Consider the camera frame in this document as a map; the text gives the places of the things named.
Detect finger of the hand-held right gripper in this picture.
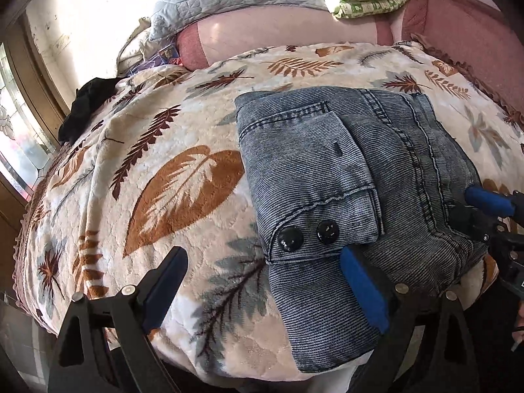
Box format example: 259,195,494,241
466,185,524,219
448,205,506,247

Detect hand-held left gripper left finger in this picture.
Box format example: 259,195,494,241
47,246,189,393

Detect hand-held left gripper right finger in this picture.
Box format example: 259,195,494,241
340,246,481,393

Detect blue denim pants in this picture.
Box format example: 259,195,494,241
234,86,492,373

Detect person's right hand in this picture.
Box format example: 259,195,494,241
510,299,524,353

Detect brown fringed sofa cover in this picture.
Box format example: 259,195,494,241
409,33,524,132

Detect leaf print blanket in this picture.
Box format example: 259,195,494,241
12,41,524,385

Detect black cloth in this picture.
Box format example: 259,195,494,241
57,77,123,144

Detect wooden stained glass door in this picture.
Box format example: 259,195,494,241
0,20,70,230

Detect colourful packet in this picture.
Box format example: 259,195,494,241
143,47,183,68

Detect beige cloth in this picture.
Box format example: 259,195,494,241
117,17,158,75

